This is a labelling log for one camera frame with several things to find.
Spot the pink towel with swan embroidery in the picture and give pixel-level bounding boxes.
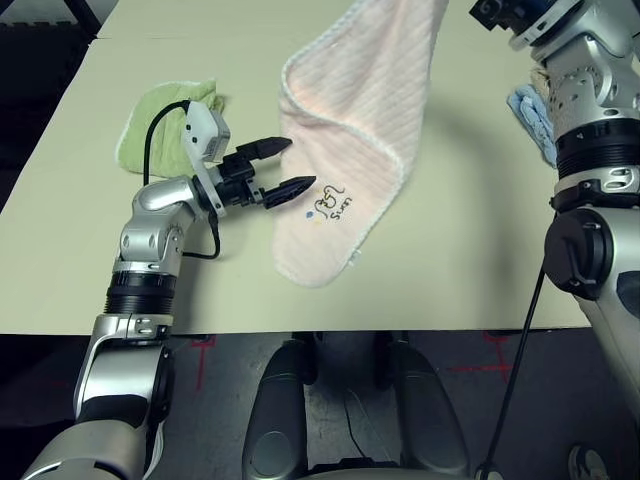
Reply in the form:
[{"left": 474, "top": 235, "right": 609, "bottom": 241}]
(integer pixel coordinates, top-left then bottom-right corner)
[{"left": 272, "top": 0, "right": 451, "bottom": 290}]

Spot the grey robot leg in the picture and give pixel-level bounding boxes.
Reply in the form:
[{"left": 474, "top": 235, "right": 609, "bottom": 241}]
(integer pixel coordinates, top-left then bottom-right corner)
[
  {"left": 379, "top": 332, "right": 471, "bottom": 476},
  {"left": 242, "top": 332, "right": 321, "bottom": 480}
]

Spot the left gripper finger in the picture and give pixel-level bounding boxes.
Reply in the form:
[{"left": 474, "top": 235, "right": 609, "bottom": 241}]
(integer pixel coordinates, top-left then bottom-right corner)
[
  {"left": 259, "top": 174, "right": 318, "bottom": 210},
  {"left": 237, "top": 136, "right": 293, "bottom": 164}
]

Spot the light blue folded towel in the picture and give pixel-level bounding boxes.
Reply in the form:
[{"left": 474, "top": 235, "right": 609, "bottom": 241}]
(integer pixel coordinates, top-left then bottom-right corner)
[{"left": 507, "top": 83, "right": 559, "bottom": 169}]

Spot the grey robot left leg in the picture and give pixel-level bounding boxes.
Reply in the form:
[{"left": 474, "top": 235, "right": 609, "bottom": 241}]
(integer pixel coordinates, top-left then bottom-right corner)
[{"left": 242, "top": 332, "right": 321, "bottom": 480}]

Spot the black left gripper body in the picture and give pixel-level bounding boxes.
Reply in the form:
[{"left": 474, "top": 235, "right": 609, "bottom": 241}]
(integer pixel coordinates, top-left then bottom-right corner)
[{"left": 217, "top": 152, "right": 269, "bottom": 211}]

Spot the grey white bystander sneaker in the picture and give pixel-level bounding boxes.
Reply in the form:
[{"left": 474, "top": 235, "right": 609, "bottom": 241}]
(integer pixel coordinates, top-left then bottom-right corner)
[{"left": 569, "top": 444, "right": 609, "bottom": 480}]

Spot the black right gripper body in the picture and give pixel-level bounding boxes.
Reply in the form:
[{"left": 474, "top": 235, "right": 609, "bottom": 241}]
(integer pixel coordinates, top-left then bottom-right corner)
[{"left": 469, "top": 0, "right": 559, "bottom": 34}]

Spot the thin black floor cable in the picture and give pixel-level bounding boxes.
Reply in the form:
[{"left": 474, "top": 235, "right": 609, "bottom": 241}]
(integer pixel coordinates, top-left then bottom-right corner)
[{"left": 343, "top": 394, "right": 381, "bottom": 461}]

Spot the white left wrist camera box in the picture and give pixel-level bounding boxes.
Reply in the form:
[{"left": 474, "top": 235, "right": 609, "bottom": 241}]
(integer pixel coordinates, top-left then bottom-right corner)
[{"left": 182, "top": 101, "right": 232, "bottom": 217}]

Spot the robot pelvis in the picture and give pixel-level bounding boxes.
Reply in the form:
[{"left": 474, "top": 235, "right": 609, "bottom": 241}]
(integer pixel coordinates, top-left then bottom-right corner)
[{"left": 304, "top": 454, "right": 401, "bottom": 480}]

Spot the grey robot right leg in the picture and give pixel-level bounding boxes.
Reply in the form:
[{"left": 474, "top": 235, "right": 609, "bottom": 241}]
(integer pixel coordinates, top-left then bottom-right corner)
[{"left": 379, "top": 332, "right": 471, "bottom": 476}]

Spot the black foam floor mat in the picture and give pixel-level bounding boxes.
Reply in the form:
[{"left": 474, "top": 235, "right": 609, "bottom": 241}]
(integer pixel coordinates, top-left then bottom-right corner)
[{"left": 0, "top": 19, "right": 99, "bottom": 211}]

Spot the green folded towel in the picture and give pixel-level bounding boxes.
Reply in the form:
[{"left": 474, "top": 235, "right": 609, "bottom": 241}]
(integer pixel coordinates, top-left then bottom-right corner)
[{"left": 114, "top": 77, "right": 229, "bottom": 179}]

